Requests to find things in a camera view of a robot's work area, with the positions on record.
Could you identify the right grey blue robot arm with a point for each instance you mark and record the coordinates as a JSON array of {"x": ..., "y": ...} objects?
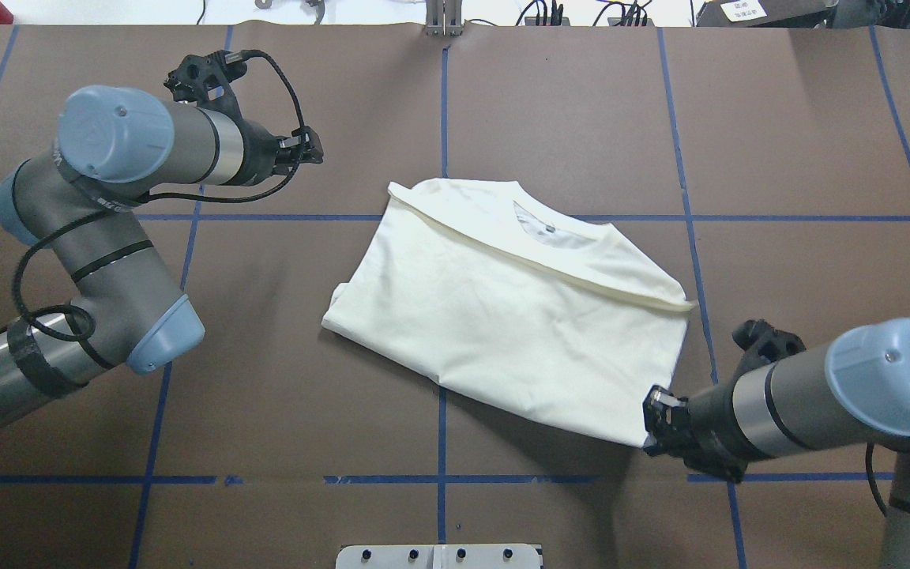
[{"x": 785, "y": 399}]

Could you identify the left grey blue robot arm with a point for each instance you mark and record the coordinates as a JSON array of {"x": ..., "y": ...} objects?
[{"x": 91, "y": 293}]

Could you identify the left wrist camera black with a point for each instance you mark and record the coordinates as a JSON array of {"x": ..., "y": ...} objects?
[{"x": 205, "y": 80}]

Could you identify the cream long-sleeve cat shirt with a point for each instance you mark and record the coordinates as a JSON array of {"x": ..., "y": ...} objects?
[{"x": 488, "y": 293}]

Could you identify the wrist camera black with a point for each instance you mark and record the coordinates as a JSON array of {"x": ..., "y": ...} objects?
[
  {"x": 205, "y": 80},
  {"x": 762, "y": 344}
]

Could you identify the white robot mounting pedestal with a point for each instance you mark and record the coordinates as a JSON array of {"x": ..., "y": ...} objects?
[{"x": 486, "y": 555}]

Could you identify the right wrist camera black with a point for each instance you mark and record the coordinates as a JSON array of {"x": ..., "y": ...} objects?
[{"x": 762, "y": 344}]

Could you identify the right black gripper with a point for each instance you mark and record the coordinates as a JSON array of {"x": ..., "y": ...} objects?
[{"x": 712, "y": 420}]

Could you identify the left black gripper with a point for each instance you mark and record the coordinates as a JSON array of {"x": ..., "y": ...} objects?
[{"x": 259, "y": 150}]

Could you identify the aluminium frame post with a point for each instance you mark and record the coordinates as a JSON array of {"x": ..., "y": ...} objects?
[{"x": 444, "y": 18}]

